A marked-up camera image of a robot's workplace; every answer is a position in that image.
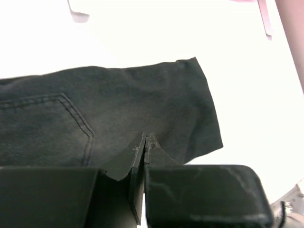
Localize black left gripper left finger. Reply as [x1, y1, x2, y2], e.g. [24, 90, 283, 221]
[0, 133, 145, 228]

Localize dark denim trousers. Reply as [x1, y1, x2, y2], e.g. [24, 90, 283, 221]
[0, 58, 223, 166]

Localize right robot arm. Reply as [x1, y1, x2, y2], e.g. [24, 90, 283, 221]
[270, 181, 304, 228]

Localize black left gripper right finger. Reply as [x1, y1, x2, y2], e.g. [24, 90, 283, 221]
[145, 133, 273, 228]

